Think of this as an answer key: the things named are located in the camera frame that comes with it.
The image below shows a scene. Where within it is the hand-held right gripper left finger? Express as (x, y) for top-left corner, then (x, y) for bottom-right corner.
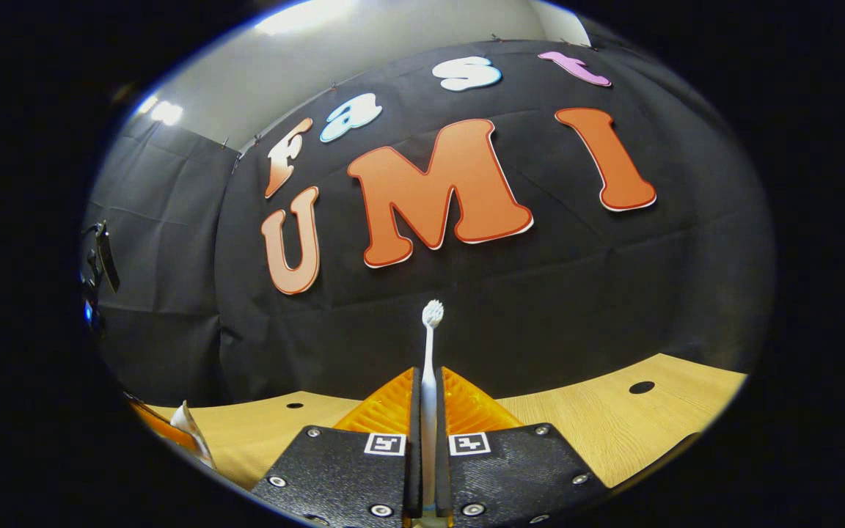
(250, 367), (423, 525)

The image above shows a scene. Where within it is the white toothpaste tube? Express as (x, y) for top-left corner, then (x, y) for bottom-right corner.
(170, 400), (216, 470)

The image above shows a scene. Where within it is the light blue toothbrush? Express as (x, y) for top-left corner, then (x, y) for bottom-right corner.
(421, 299), (445, 514)

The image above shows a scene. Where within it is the black backdrop cloth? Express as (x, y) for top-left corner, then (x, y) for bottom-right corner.
(81, 40), (775, 408)

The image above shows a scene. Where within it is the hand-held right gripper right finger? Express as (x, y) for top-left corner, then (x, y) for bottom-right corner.
(434, 367), (609, 525)

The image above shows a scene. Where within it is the wooden desktop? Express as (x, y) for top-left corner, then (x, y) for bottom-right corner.
(133, 353), (748, 492)

